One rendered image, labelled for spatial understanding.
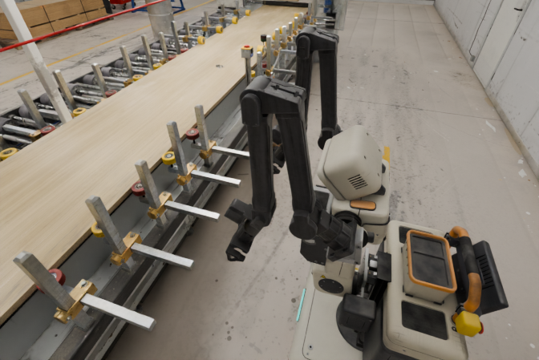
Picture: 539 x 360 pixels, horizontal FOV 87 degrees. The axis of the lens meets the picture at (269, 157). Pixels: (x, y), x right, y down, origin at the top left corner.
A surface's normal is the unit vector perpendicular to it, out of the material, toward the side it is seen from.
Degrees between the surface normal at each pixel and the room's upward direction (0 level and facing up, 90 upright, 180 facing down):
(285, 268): 0
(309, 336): 0
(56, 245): 0
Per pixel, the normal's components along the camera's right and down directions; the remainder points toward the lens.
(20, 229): 0.00, -0.78
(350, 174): -0.31, 0.59
